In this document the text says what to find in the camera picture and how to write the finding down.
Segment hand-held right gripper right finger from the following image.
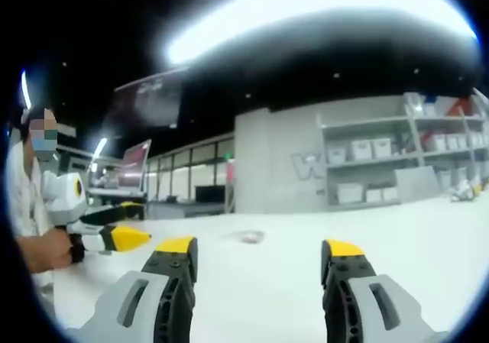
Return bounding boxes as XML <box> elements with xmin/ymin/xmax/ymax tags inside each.
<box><xmin>320</xmin><ymin>238</ymin><xmax>449</xmax><ymax>343</ymax></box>

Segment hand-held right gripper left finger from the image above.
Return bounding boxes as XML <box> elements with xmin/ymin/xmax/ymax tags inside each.
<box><xmin>64</xmin><ymin>235</ymin><xmax>199</xmax><ymax>343</ymax></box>

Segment clear resealable bag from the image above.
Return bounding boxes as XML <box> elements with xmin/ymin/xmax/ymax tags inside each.
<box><xmin>222</xmin><ymin>228</ymin><xmax>267</xmax><ymax>245</ymax></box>

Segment person's left hand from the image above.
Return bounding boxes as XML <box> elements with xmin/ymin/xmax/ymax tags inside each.
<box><xmin>16</xmin><ymin>226</ymin><xmax>77</xmax><ymax>274</ymax></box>

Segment grey work table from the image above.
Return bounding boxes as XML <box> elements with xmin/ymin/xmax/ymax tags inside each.
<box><xmin>86</xmin><ymin>185</ymin><xmax>149</xmax><ymax>208</ymax></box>

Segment person in white shirt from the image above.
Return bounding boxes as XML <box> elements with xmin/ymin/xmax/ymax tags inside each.
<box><xmin>6</xmin><ymin>128</ymin><xmax>58</xmax><ymax>286</ymax></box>

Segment red standing display screen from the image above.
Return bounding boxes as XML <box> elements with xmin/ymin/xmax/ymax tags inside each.
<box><xmin>117</xmin><ymin>138</ymin><xmax>153</xmax><ymax>192</ymax></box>

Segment narrow ceiling light strip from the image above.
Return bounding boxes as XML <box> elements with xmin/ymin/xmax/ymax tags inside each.
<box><xmin>20</xmin><ymin>67</ymin><xmax>32</xmax><ymax>112</ymax></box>
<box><xmin>91</xmin><ymin>136</ymin><xmax>109</xmax><ymax>161</ymax></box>

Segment black monitor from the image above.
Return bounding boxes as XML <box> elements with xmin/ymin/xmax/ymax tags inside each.
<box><xmin>194</xmin><ymin>184</ymin><xmax>227</xmax><ymax>203</ymax></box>

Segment hanging dark display screen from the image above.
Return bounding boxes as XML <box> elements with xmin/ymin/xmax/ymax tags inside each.
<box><xmin>102</xmin><ymin>70</ymin><xmax>185</xmax><ymax>134</ymax></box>

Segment white and yellow device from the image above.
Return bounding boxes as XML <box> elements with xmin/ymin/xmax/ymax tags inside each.
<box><xmin>449</xmin><ymin>177</ymin><xmax>487</xmax><ymax>203</ymax></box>

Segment row of white storage bins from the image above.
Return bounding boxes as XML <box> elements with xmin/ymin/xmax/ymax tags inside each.
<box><xmin>326</xmin><ymin>92</ymin><xmax>489</xmax><ymax>205</ymax></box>

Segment grey shelving unit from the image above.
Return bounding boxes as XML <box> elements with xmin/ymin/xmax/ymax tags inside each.
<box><xmin>316</xmin><ymin>89</ymin><xmax>489</xmax><ymax>211</ymax></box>

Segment large bright ceiling light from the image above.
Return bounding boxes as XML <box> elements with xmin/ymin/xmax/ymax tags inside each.
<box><xmin>159</xmin><ymin>0</ymin><xmax>481</xmax><ymax>60</ymax></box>

